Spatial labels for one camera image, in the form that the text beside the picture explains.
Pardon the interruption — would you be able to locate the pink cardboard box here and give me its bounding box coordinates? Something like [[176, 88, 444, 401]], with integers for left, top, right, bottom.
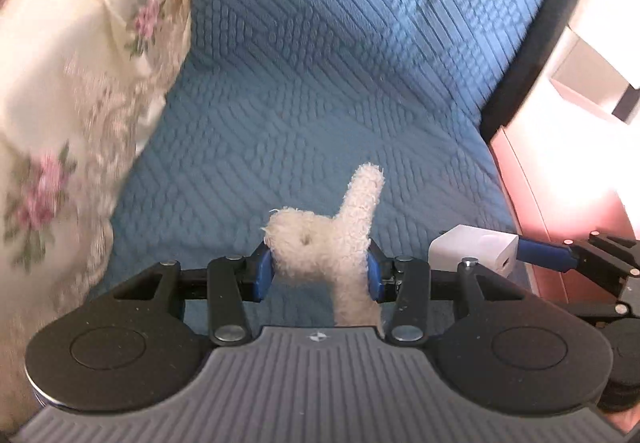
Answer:
[[487, 119, 640, 300]]

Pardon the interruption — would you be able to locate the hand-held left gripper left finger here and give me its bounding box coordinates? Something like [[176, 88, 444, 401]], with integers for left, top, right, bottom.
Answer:
[[112, 240, 275, 345]]

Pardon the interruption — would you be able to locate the cream floral quilt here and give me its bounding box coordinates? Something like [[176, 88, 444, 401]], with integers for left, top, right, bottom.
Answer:
[[0, 0, 199, 430]]

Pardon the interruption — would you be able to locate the black bed frame edge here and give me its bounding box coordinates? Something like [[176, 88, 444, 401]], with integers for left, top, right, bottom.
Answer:
[[479, 0, 601, 140]]

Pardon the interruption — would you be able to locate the cream plush bone toy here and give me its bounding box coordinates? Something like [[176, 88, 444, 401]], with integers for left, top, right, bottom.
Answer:
[[261, 162, 387, 340]]

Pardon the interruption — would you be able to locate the blue textured blanket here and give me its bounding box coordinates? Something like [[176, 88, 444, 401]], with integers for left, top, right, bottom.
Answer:
[[86, 0, 572, 326]]

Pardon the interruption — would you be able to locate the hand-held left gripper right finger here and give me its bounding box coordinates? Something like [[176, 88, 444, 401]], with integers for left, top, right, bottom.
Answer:
[[365, 243, 532, 345]]

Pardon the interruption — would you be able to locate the white charger block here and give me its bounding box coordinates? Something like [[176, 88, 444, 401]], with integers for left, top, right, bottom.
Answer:
[[427, 224, 521, 278]]

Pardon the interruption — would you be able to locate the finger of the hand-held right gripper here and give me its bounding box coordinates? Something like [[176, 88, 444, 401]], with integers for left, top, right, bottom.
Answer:
[[550, 299, 634, 325], [515, 231, 640, 295]]

